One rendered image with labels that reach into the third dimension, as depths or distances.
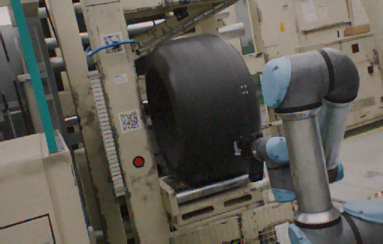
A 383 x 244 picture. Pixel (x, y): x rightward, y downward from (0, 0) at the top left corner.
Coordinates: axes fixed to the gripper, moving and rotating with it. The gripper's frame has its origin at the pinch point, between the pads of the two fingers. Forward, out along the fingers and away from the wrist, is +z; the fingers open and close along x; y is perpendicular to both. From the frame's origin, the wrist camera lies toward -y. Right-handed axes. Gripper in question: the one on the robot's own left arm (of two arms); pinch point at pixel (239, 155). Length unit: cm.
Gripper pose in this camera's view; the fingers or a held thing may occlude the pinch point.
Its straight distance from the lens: 172.6
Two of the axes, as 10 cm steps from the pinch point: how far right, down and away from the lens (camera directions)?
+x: -9.3, 2.2, -2.9
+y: -2.3, -9.7, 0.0
